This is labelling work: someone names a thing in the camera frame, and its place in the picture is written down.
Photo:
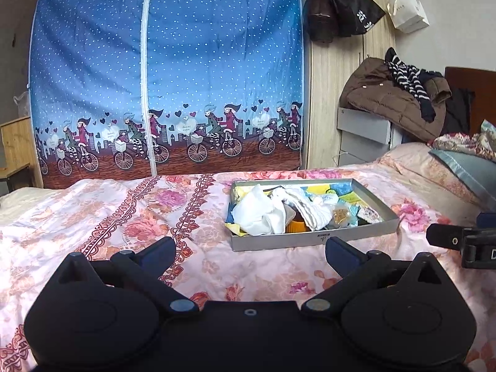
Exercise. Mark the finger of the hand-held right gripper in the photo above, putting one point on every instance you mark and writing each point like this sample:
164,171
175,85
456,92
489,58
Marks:
445,236

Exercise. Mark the black hanging bag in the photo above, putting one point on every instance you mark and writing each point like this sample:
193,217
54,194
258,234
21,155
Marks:
352,4

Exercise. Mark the blue bicycle print fabric wardrobe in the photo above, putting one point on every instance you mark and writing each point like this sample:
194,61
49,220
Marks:
174,66

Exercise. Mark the grey-blue satin pillow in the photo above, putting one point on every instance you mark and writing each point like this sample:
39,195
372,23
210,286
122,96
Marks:
465,170

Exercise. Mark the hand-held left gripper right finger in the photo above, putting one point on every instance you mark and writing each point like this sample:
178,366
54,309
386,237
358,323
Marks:
341,254

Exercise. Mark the plain white cloth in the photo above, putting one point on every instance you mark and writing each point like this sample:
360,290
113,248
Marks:
257,211

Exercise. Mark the white quilted cloth blue print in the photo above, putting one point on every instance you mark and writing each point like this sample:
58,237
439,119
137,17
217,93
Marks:
310,209

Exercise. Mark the grey shallow tray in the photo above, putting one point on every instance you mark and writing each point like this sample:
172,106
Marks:
348,237

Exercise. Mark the dark red headboard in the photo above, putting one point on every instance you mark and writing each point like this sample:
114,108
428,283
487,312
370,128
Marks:
484,93

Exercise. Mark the white paper bag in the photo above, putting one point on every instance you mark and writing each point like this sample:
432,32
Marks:
409,13

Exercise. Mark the floral pillow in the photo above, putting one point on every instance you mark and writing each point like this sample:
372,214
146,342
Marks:
461,140

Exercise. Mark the orange silicone cup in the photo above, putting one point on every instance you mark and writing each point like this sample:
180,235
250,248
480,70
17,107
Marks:
297,226

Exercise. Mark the wooden side table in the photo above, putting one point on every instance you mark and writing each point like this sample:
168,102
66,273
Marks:
19,151

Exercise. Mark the pink floral bedspread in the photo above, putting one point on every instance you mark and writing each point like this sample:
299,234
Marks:
97,221

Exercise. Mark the clear plastic bag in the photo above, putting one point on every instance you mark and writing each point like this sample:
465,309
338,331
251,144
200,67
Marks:
22,104

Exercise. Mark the brown padded jacket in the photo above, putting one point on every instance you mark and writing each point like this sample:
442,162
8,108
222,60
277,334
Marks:
383,104

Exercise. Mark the dark garment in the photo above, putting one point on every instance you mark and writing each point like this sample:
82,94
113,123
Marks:
459,112

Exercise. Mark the light wooden wardrobe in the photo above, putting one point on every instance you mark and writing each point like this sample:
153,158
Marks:
329,85

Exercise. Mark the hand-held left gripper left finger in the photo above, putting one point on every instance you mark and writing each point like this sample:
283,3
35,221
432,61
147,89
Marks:
159,254

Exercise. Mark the black white striped garment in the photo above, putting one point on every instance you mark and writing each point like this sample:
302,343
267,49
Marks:
410,79

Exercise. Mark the brown hanging bag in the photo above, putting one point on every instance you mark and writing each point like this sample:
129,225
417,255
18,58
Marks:
319,15

